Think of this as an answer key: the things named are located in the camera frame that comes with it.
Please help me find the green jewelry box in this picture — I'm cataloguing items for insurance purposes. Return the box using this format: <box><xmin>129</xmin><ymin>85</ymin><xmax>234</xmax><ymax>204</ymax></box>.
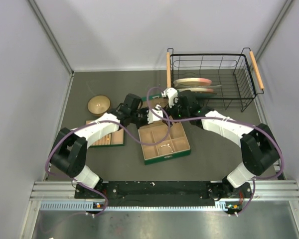
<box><xmin>137</xmin><ymin>93</ymin><xmax>191</xmax><ymax>166</ymax></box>

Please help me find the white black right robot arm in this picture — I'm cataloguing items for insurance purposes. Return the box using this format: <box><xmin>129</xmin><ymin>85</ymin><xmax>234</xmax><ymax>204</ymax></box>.
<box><xmin>161</xmin><ymin>88</ymin><xmax>280</xmax><ymax>196</ymax></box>

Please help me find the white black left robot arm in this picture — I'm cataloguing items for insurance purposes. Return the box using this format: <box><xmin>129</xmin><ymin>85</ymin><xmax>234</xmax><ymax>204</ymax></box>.
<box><xmin>48</xmin><ymin>94</ymin><xmax>167</xmax><ymax>189</ymax></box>

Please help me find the green jewelry tray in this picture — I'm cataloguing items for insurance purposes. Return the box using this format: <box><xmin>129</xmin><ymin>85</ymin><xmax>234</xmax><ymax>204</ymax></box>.
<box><xmin>90</xmin><ymin>129</ymin><xmax>124</xmax><ymax>147</ymax></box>

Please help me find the dark green plate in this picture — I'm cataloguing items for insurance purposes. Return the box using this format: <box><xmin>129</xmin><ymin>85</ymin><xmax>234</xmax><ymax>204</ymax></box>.
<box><xmin>195</xmin><ymin>92</ymin><xmax>217</xmax><ymax>99</ymax></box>

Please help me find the cream pink plate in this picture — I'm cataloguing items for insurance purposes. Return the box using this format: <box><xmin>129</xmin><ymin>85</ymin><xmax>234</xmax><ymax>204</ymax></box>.
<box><xmin>173</xmin><ymin>78</ymin><xmax>212</xmax><ymax>87</ymax></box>
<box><xmin>177</xmin><ymin>87</ymin><xmax>214</xmax><ymax>94</ymax></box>

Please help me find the tan ceramic bowl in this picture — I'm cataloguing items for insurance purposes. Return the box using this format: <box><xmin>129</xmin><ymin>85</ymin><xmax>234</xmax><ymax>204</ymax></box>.
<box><xmin>87</xmin><ymin>95</ymin><xmax>111</xmax><ymax>117</ymax></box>

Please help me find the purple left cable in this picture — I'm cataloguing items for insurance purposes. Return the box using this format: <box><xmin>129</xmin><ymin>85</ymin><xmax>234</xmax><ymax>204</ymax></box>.
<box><xmin>44</xmin><ymin>106</ymin><xmax>172</xmax><ymax>216</ymax></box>

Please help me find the purple cable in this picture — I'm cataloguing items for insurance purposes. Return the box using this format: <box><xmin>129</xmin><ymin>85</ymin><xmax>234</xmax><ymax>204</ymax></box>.
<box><xmin>147</xmin><ymin>86</ymin><xmax>286</xmax><ymax>217</ymax></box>
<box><xmin>44</xmin><ymin>106</ymin><xmax>172</xmax><ymax>216</ymax></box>

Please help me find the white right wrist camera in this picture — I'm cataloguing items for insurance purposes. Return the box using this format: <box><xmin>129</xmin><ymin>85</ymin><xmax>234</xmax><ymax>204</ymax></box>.
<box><xmin>161</xmin><ymin>88</ymin><xmax>178</xmax><ymax>108</ymax></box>

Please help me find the black wire dish rack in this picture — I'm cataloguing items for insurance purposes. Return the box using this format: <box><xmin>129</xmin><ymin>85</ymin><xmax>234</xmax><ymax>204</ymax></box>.
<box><xmin>166</xmin><ymin>47</ymin><xmax>265</xmax><ymax>111</ymax></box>

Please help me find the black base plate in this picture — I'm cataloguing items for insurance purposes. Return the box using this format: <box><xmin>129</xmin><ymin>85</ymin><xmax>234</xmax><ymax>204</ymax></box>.
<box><xmin>74</xmin><ymin>180</ymin><xmax>240</xmax><ymax>206</ymax></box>

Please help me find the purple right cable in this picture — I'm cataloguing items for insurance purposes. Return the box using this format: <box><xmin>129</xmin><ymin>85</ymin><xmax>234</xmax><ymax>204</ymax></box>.
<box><xmin>147</xmin><ymin>86</ymin><xmax>286</xmax><ymax>217</ymax></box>

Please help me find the grey slotted cable duct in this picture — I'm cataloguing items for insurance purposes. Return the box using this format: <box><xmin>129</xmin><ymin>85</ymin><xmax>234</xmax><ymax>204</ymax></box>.
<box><xmin>40</xmin><ymin>201</ymin><xmax>239</xmax><ymax>212</ymax></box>

